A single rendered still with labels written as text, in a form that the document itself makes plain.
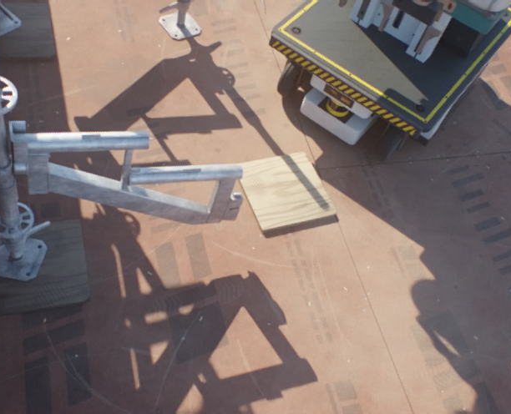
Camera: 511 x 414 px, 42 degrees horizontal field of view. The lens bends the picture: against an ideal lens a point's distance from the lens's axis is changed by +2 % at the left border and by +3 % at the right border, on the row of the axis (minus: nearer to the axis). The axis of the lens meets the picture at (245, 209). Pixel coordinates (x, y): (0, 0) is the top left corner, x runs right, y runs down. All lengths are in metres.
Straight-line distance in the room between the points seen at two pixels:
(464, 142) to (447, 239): 0.54
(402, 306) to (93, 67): 1.50
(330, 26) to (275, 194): 0.70
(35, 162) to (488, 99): 2.08
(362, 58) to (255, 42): 0.61
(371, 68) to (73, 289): 1.32
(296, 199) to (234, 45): 0.85
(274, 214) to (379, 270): 0.42
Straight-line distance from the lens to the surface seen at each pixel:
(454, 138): 2.95
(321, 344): 2.19
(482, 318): 2.47
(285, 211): 2.39
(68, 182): 1.88
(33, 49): 2.81
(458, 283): 2.51
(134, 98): 2.67
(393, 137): 2.59
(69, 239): 2.24
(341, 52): 2.58
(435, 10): 2.05
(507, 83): 3.34
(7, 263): 2.20
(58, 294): 2.14
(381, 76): 2.55
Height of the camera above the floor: 1.91
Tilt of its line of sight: 53 degrees down
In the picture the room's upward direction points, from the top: 18 degrees clockwise
